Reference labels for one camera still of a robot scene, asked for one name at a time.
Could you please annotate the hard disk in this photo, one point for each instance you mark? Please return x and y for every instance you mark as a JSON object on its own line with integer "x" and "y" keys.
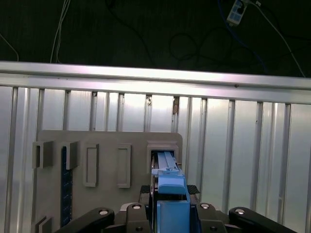
{"x": 172, "y": 218}

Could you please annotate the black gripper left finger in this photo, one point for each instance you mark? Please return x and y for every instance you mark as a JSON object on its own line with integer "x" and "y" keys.
{"x": 136, "y": 218}

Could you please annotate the RAM stick on rack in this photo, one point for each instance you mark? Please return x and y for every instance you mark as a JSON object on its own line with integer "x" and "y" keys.
{"x": 66, "y": 194}

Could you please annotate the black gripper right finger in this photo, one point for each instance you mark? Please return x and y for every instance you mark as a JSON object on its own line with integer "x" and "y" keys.
{"x": 209, "y": 218}

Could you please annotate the grey parts rack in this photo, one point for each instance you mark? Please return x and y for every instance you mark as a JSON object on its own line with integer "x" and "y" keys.
{"x": 107, "y": 170}

